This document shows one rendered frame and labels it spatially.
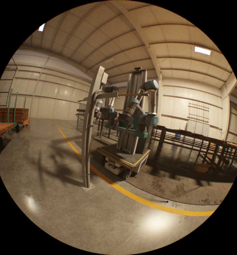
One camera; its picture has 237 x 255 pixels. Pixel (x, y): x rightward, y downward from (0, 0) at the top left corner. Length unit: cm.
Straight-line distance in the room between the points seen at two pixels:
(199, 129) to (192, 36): 709
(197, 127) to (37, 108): 1450
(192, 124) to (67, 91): 1256
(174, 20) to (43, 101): 1167
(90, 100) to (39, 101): 851
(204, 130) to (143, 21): 903
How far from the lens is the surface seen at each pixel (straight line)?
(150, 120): 86
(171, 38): 672
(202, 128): 812
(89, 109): 63
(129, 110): 65
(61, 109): 900
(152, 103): 88
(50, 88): 917
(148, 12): 619
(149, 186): 124
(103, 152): 117
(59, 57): 1057
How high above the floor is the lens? 84
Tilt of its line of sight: 6 degrees down
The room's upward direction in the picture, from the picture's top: 10 degrees clockwise
